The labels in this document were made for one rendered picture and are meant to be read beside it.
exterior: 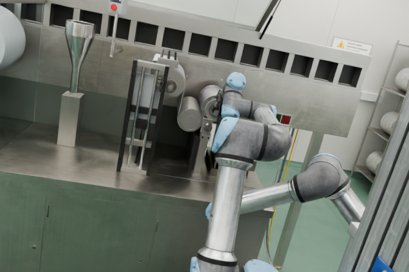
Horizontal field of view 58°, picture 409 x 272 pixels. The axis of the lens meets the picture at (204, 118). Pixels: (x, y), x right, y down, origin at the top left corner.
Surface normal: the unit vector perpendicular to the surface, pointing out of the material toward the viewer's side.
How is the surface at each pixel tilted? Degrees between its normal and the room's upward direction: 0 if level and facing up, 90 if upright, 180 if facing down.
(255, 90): 90
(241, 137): 64
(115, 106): 90
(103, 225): 90
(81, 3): 90
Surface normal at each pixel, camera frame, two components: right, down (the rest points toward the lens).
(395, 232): -0.96, -0.13
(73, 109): 0.07, 0.29
